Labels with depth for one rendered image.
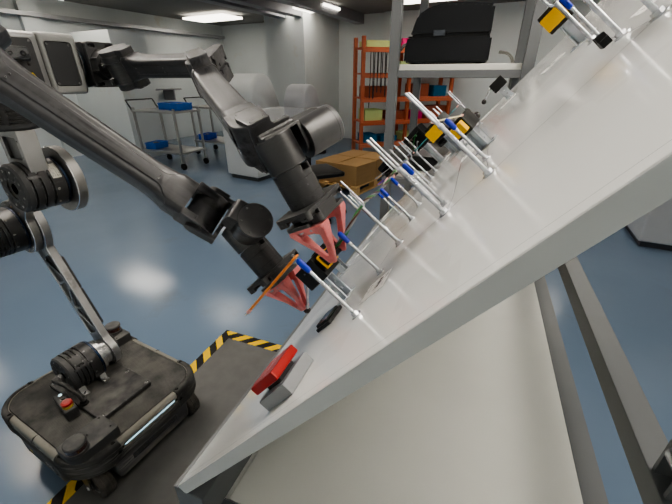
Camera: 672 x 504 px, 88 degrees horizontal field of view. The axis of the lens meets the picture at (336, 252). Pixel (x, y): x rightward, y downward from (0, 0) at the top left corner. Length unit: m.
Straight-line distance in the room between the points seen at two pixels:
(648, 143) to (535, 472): 0.65
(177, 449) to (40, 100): 1.48
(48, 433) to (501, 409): 1.55
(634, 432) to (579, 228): 0.47
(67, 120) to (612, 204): 0.62
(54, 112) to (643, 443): 0.89
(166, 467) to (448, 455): 1.29
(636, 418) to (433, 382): 0.37
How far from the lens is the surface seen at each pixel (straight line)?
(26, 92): 0.65
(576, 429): 0.90
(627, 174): 0.23
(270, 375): 0.41
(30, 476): 2.05
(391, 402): 0.82
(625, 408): 0.68
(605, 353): 0.77
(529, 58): 1.43
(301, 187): 0.50
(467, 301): 0.24
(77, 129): 0.63
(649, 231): 4.26
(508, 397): 0.90
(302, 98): 7.12
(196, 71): 0.88
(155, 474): 1.80
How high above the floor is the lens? 1.42
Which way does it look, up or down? 27 degrees down
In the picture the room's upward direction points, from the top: straight up
